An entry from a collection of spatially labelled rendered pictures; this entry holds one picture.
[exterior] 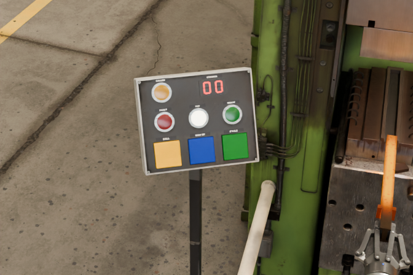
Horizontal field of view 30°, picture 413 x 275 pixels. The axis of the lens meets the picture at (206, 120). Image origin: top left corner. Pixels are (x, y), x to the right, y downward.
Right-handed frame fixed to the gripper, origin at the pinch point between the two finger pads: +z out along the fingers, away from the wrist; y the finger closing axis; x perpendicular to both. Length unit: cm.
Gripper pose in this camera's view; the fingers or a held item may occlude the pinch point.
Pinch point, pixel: (385, 223)
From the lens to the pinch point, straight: 199.2
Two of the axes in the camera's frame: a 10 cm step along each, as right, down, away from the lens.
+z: 2.4, -5.8, 7.8
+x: 0.1, -8.0, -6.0
